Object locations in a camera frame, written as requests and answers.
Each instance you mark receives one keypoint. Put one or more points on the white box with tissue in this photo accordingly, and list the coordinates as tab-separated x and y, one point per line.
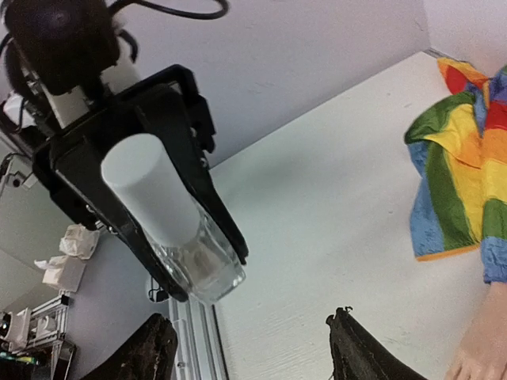
64	272

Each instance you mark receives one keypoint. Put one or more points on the clear nail polish bottle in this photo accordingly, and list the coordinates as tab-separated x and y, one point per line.
207	267

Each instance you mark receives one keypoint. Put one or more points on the rainbow striped cloth sleeve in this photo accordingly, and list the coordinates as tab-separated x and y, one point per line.
458	147

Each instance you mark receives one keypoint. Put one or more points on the white nail polish cap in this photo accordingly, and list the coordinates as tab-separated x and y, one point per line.
141	175

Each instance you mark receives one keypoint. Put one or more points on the aluminium extrusion frame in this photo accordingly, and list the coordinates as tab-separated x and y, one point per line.
38	327

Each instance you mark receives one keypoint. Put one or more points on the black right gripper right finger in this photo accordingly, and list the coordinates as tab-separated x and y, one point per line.
358	355

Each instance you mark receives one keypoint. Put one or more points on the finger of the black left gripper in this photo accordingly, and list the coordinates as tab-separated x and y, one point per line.
89	200

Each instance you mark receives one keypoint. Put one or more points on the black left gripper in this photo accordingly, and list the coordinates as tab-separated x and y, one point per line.
168	105

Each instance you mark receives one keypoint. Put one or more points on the mannequin hand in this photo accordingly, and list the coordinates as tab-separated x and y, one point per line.
482	351

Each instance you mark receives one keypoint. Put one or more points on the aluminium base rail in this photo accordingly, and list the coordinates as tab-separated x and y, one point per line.
200	350

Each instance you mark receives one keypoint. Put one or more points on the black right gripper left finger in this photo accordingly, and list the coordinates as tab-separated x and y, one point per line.
149	353

